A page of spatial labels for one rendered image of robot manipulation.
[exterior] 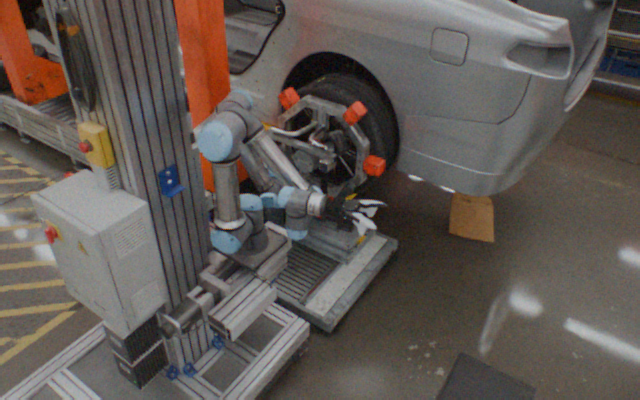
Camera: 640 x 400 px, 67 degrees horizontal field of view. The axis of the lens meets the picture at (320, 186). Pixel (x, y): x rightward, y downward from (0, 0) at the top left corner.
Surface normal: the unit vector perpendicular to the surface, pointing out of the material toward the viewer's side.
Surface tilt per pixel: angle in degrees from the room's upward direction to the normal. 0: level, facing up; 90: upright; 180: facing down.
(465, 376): 0
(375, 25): 90
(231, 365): 0
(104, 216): 0
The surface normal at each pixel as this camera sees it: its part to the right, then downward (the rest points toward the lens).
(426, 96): -0.55, 0.47
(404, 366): 0.03, -0.81
